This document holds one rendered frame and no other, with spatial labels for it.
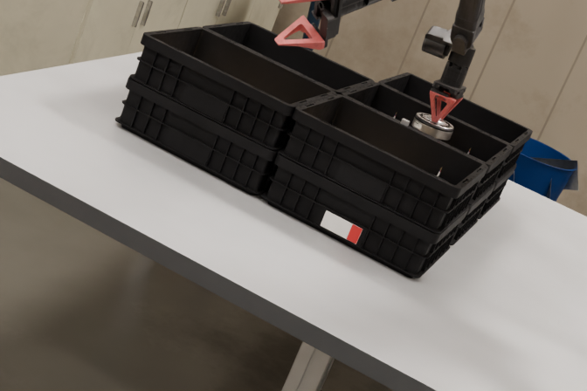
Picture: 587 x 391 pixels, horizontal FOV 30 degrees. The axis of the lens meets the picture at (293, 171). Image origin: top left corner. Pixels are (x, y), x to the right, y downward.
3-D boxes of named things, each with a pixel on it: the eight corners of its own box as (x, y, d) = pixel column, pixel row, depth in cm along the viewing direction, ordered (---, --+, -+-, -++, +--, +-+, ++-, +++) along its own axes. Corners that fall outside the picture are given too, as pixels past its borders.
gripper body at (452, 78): (431, 87, 272) (441, 59, 270) (441, 85, 282) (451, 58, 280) (454, 97, 270) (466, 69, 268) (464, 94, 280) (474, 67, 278)
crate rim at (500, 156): (510, 154, 281) (514, 147, 280) (486, 174, 253) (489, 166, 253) (373, 89, 291) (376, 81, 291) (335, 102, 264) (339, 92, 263)
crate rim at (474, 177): (486, 174, 253) (489, 166, 252) (455, 200, 226) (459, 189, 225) (335, 102, 264) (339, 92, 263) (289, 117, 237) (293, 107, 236)
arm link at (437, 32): (466, 40, 263) (480, 20, 268) (423, 24, 266) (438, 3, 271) (459, 76, 272) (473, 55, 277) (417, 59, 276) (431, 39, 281)
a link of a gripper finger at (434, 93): (419, 117, 275) (432, 82, 272) (426, 114, 281) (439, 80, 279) (444, 127, 273) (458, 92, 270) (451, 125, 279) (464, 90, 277)
